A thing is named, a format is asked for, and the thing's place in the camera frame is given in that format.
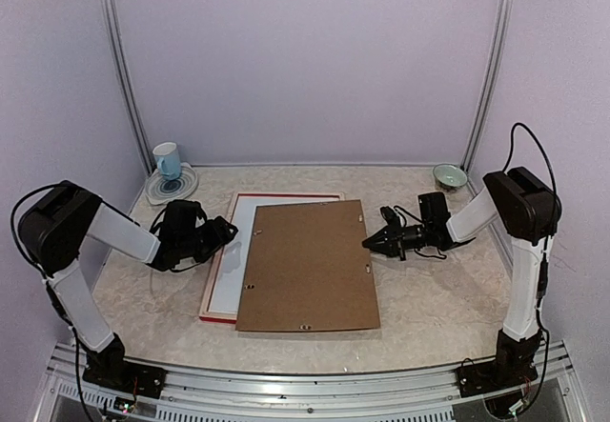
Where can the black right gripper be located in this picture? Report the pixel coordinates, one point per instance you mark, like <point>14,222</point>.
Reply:
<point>395,241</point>

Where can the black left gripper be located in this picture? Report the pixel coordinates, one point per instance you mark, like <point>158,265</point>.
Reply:
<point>220,235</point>

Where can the red wooden picture frame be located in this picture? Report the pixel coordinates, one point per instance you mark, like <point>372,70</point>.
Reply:
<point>214,298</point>

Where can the cat and books photo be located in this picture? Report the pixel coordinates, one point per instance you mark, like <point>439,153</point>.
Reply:
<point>233,260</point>

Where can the brown backing board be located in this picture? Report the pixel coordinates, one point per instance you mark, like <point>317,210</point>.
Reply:
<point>307,271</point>

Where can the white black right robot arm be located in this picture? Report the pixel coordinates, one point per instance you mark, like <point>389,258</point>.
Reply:
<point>529,210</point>

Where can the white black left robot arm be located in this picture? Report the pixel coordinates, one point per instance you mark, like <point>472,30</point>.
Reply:
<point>51,233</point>

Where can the white blue swirl plate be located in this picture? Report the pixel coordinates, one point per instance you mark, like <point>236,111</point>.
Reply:
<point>160,191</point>

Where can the light blue mug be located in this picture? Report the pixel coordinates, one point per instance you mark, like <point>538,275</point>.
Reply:
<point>167,160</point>

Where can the pale green ceramic bowl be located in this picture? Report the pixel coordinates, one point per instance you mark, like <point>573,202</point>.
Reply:
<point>449,177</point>

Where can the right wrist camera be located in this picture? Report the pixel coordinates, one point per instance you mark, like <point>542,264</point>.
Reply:
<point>391,217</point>

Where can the front aluminium rail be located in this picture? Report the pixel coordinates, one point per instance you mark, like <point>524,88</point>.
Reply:
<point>196,394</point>

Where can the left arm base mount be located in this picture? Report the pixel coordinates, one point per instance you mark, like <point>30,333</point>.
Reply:
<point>111,370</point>

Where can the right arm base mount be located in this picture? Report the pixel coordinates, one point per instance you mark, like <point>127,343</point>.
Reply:
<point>513,365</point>

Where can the left aluminium corner post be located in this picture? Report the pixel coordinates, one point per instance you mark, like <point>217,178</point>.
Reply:
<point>120,62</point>

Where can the aluminium corner post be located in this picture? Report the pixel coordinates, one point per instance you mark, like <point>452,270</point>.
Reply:
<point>489,82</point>
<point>120,62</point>

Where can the right aluminium corner post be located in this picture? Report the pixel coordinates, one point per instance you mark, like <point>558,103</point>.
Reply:
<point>489,82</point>

